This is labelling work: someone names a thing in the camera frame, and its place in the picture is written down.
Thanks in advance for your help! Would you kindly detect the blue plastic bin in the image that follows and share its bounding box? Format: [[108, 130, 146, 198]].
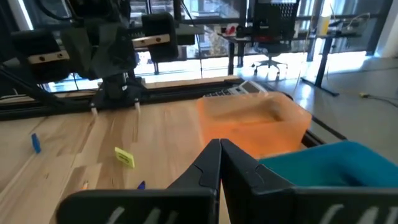
[[257, 140, 398, 188]]

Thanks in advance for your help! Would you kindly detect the blue eraser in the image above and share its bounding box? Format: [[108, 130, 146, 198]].
[[30, 133, 42, 154]]

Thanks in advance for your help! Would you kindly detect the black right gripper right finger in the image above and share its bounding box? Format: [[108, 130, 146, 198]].
[[220, 138, 398, 224]]

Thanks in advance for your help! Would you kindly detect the yellow-green eraser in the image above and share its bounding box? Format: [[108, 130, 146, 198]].
[[114, 146, 136, 170]]

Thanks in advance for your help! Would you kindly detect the dark desk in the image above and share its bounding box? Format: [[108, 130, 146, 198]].
[[217, 26, 252, 76]]

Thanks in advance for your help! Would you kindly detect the black-legged desk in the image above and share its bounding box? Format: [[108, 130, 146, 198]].
[[300, 29, 363, 97]]

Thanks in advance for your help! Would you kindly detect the black office chair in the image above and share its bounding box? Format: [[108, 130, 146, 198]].
[[250, 0, 301, 77]]

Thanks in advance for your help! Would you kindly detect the black aluminium rig frame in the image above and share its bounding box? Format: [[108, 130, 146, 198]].
[[0, 77, 348, 149]]

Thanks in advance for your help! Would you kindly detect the yellow container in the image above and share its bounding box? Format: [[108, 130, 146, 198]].
[[316, 14, 331, 37]]

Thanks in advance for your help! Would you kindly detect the grey desk calculator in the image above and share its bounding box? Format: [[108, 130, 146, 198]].
[[203, 80, 268, 99]]

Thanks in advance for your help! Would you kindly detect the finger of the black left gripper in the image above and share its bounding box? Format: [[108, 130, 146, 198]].
[[96, 12, 180, 78], [11, 27, 100, 83]]

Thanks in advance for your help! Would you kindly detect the black floor cable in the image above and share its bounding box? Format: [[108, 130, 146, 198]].
[[369, 95, 398, 108]]

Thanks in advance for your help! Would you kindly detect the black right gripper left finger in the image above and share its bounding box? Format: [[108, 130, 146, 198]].
[[57, 138, 222, 224]]

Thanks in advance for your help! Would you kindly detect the translucent orange plastic bin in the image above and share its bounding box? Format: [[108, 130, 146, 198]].
[[196, 91, 313, 159]]

